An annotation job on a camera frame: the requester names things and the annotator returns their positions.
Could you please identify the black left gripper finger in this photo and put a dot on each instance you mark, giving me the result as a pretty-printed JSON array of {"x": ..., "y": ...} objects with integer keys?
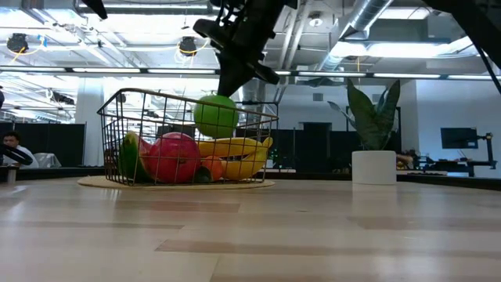
[{"x": 95, "y": 4}]

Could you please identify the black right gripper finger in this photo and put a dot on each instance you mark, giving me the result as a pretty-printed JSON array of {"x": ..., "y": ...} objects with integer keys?
[
  {"x": 268, "y": 74},
  {"x": 235, "y": 72}
]

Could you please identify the green toy apple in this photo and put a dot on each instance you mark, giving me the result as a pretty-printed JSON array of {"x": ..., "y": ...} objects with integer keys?
[{"x": 215, "y": 117}]

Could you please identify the yellow toy banana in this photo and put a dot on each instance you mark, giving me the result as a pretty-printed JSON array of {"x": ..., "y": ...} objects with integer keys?
[
  {"x": 227, "y": 147},
  {"x": 246, "y": 168}
]

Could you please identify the orange tangerine cluster with leaves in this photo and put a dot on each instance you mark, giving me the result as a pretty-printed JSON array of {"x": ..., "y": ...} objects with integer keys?
[{"x": 214, "y": 166}]

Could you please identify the red toy apple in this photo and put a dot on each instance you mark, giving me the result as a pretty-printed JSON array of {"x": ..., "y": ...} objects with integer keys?
[{"x": 174, "y": 156}]

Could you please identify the long hanging light bar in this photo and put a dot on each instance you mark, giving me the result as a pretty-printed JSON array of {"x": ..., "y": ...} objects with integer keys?
[{"x": 332, "y": 74}]

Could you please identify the black room divider panel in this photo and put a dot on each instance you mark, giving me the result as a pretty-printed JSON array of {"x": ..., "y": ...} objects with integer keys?
[
  {"x": 58, "y": 137},
  {"x": 313, "y": 149}
]

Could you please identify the snake plant in white pot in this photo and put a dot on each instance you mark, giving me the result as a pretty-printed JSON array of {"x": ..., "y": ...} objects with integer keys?
[{"x": 373, "y": 168}]

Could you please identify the grey chair back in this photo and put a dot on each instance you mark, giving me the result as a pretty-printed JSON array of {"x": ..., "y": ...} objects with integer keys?
[{"x": 50, "y": 161}]

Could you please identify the person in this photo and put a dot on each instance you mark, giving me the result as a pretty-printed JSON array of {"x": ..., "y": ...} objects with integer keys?
[{"x": 21, "y": 152}]

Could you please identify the round woven beige placemat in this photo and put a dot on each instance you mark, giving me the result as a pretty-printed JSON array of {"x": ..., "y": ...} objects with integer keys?
[{"x": 94, "y": 182}]

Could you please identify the black computer monitor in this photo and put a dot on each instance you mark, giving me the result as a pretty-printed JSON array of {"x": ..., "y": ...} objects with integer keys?
[{"x": 458, "y": 138}]

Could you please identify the background office desk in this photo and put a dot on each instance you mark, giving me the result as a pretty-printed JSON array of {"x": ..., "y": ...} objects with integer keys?
[{"x": 462, "y": 162}]

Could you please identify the silver round air duct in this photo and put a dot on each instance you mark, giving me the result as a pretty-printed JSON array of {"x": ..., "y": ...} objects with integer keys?
[
  {"x": 252, "y": 92},
  {"x": 364, "y": 15}
]

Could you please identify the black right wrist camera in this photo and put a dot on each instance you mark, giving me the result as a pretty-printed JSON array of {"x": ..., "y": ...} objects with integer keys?
[{"x": 211, "y": 33}]

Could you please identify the black aluminium rig frame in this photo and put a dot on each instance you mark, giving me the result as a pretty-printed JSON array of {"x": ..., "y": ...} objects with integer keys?
[{"x": 450, "y": 182}]

